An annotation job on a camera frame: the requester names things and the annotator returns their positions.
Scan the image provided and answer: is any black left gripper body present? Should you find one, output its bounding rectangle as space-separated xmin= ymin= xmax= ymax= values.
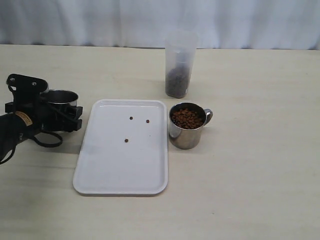
xmin=4 ymin=102 xmax=63 ymax=140

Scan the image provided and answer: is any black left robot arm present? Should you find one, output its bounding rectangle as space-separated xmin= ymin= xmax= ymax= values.
xmin=0 ymin=102 xmax=83 ymax=164

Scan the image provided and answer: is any clear plastic tall container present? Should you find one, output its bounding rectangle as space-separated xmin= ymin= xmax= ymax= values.
xmin=165 ymin=30 xmax=198 ymax=99

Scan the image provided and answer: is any white plastic tray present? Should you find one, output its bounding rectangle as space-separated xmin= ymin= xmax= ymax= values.
xmin=73 ymin=99 xmax=169 ymax=196

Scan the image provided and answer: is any steel mug with kibble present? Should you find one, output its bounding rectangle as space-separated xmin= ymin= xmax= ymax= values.
xmin=168 ymin=102 xmax=213 ymax=150

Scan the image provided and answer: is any white curtain backdrop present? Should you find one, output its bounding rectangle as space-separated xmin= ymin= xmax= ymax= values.
xmin=0 ymin=0 xmax=320 ymax=50

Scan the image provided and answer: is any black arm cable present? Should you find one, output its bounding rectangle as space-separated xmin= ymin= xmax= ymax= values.
xmin=0 ymin=84 xmax=79 ymax=165

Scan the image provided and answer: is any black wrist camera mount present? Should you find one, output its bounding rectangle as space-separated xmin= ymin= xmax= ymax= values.
xmin=6 ymin=73 xmax=49 ymax=106

